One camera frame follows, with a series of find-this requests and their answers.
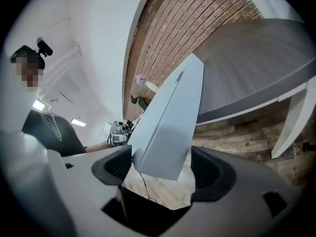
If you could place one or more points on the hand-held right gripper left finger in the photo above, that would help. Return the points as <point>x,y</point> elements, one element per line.
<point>93,181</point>

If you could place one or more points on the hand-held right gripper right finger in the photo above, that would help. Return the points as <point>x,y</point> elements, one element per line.
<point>237,206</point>

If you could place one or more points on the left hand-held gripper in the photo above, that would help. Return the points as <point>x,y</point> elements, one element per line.
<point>118,137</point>

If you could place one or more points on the person's left forearm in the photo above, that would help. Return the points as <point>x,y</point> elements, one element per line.
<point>98,147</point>

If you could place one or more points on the dark wooden desk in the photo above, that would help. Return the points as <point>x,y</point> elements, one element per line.
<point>247,58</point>

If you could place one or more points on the black draped chair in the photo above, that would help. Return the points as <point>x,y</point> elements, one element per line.
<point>139,102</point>

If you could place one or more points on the ceiling light panel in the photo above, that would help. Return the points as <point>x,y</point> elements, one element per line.
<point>38,105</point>
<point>78,122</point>

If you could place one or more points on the white vase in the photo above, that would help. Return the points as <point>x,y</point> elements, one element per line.
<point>151,86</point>

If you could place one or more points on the purple flower bunch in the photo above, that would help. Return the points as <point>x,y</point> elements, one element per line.
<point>141,80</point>

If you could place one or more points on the person in dark shirt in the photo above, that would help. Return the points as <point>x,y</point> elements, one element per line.
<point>54,132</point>

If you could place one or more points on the person's head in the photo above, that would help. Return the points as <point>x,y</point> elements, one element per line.
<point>28,75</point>

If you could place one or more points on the black head-mounted camera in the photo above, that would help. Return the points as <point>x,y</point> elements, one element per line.
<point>44,47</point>

